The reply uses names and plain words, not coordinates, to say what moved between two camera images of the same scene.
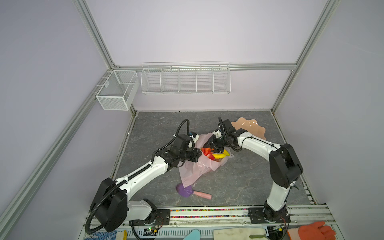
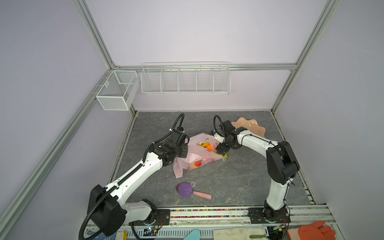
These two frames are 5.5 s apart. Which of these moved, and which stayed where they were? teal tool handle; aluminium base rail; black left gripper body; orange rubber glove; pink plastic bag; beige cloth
Moved: black left gripper body; pink plastic bag
Stayed: aluminium base rail; orange rubber glove; beige cloth; teal tool handle
